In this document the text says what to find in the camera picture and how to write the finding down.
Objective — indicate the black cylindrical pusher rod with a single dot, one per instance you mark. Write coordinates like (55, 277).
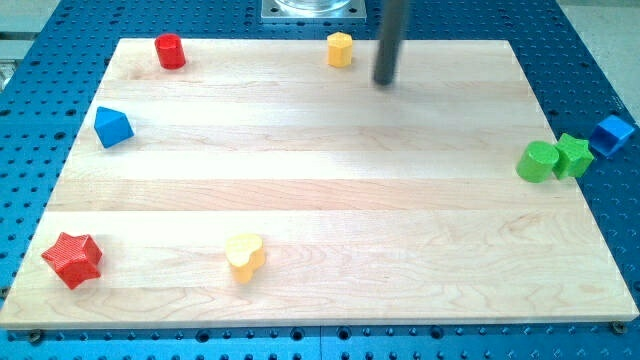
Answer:
(395, 13)

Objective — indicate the blue triangle block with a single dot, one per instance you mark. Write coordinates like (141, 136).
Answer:
(112, 127)

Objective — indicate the wooden board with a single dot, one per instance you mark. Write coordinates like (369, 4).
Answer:
(397, 206)

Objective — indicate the yellow hexagon block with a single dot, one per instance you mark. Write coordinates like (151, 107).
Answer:
(340, 46)

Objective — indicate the green cylinder block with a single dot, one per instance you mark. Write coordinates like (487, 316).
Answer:
(537, 161)

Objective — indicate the red cylinder block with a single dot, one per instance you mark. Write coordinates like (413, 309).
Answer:
(170, 51)

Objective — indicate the green star block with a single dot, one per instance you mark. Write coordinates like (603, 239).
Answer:
(575, 157)

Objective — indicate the blue cube block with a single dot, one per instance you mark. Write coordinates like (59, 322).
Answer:
(610, 135)

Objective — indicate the yellow heart block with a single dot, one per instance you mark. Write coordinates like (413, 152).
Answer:
(245, 254)

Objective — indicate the red star block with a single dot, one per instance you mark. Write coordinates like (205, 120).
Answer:
(75, 259)

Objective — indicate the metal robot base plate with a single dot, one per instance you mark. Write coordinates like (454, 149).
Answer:
(313, 9)

